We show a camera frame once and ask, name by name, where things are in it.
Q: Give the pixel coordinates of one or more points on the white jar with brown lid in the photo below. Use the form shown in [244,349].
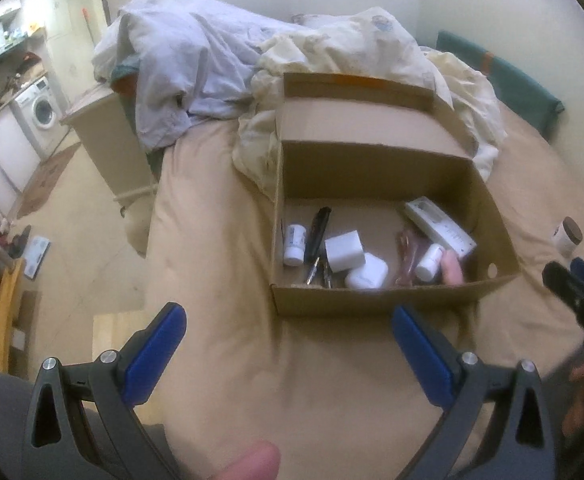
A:
[564,242]

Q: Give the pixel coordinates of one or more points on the cream bear printed blanket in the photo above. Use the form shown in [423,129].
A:
[347,45]

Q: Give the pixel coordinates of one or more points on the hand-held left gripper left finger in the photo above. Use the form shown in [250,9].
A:
[154,355]

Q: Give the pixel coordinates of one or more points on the white earbuds case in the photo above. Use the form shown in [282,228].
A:
[367,272]

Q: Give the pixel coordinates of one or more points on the small white bottle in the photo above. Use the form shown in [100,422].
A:
[429,262]
[294,240]

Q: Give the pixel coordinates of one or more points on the pink comb massager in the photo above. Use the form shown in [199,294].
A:
[409,260]

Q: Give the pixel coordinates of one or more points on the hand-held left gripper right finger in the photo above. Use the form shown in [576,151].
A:
[422,355]

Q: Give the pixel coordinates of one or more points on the beige nightstand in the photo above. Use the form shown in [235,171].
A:
[106,140]

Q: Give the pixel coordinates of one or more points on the white washing machine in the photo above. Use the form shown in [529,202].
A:
[41,107]

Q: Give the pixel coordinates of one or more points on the brown patterned rug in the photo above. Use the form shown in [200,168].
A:
[46,180]

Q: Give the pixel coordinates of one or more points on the white kitchen cabinet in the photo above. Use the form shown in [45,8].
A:
[1,155]

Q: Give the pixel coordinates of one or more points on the green cushion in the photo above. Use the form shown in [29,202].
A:
[512,80]

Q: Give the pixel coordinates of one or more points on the white remote control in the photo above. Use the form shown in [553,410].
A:
[442,227]

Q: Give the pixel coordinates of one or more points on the white bathroom scale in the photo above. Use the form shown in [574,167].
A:
[35,257]

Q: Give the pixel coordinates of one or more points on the black tube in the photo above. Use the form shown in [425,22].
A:
[317,232]

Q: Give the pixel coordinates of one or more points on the person's right hand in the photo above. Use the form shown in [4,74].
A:
[582,385]

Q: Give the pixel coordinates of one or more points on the pale lavender duvet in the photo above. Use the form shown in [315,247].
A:
[171,60]

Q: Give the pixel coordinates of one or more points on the black slipper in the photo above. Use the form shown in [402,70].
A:
[21,242]

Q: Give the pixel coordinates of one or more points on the white charger adapter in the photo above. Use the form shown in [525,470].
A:
[344,252]

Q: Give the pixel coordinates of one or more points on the person's left hand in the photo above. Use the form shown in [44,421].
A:
[249,462]

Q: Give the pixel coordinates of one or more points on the brown cardboard box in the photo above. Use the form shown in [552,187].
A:
[372,170]

